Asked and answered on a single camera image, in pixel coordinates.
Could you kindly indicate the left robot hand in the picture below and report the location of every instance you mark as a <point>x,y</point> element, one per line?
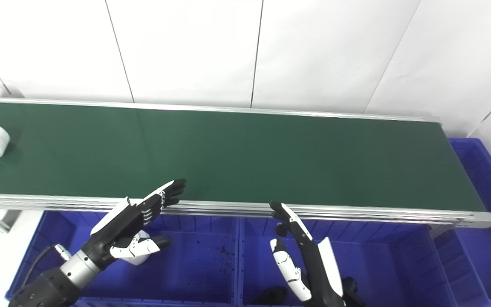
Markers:
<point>117,226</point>

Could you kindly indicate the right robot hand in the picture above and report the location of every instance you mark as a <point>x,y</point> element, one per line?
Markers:
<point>313,268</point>

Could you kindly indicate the green conveyor belt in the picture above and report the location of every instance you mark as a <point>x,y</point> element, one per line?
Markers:
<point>249,157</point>
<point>356,214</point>

